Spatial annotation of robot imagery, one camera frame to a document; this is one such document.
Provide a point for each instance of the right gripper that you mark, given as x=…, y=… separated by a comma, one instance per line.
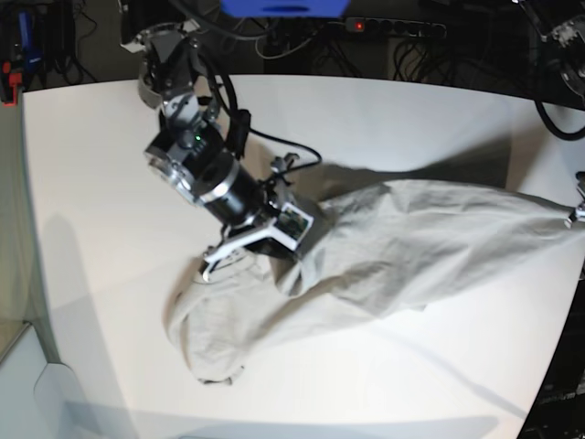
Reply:
x=249, y=210

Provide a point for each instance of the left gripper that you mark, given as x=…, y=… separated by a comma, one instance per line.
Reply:
x=578, y=213

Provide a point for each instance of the beige t-shirt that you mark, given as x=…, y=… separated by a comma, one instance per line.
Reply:
x=396, y=245

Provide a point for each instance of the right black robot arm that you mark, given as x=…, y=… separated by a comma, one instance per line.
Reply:
x=203, y=136

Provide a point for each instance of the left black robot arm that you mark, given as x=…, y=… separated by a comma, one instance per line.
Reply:
x=560, y=26

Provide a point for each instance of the blue plastic bin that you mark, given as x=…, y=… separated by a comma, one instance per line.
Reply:
x=284, y=8

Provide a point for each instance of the black power strip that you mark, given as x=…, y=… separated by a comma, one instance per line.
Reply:
x=386, y=27

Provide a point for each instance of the red and blue clamp tool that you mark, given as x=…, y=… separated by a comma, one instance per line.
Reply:
x=16, y=46

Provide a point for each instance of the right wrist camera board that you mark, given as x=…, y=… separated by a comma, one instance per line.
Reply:
x=294, y=223

